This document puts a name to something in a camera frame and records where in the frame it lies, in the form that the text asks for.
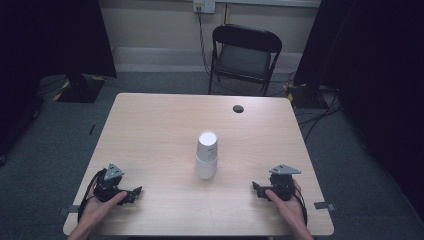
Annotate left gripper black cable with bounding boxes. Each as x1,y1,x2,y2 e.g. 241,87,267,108
76,169,107,224

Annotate black curtain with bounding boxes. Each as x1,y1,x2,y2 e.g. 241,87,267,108
0,0,118,158
292,0,424,219

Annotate white wall socket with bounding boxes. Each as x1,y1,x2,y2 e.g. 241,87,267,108
192,0,217,15

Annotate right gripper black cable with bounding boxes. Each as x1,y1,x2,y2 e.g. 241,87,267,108
293,189,309,226

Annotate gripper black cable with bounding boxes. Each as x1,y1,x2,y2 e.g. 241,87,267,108
76,169,107,224
293,189,309,226

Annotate person's left hand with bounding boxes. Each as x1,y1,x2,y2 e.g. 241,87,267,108
78,190,130,233

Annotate grey tape strip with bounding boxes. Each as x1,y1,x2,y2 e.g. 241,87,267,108
57,205,81,216
313,201,337,212

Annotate person's right hand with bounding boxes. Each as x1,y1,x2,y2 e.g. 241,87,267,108
265,179,307,231

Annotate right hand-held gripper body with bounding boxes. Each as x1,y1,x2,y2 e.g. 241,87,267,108
266,163,302,202

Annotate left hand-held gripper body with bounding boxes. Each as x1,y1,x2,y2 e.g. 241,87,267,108
93,162,126,203

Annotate black braided wall cable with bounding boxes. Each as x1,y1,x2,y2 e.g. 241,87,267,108
196,5,213,78

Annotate black stand base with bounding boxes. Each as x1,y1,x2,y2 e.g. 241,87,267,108
52,73,108,104
285,82,330,110

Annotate black folding chair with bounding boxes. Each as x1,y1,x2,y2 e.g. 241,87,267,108
207,23,284,97

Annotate white wall trunking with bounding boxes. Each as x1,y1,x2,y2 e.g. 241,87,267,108
213,0,322,9

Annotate white paper cup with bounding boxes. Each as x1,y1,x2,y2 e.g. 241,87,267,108
195,130,219,163
194,151,220,181

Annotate black floor cables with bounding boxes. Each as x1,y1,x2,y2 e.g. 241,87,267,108
295,85,345,142

